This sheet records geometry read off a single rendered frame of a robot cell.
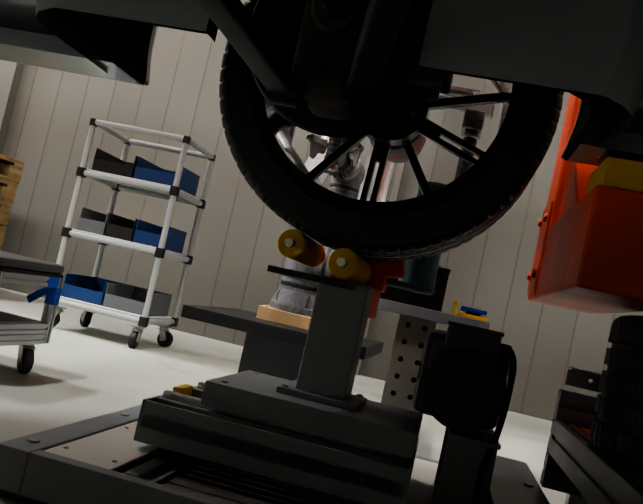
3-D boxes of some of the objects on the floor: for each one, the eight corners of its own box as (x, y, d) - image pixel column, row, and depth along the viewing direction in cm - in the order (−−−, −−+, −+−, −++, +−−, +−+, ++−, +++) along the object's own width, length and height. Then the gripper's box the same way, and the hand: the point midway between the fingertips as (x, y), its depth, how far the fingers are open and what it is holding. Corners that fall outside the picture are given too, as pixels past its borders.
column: (366, 468, 196) (399, 314, 198) (370, 461, 206) (402, 314, 208) (403, 478, 194) (436, 322, 196) (405, 470, 204) (437, 322, 206)
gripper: (373, 185, 208) (365, 171, 189) (306, 173, 212) (292, 158, 192) (379, 156, 209) (372, 139, 189) (313, 144, 212) (299, 126, 193)
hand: (334, 138), depth 191 cm, fingers open, 14 cm apart
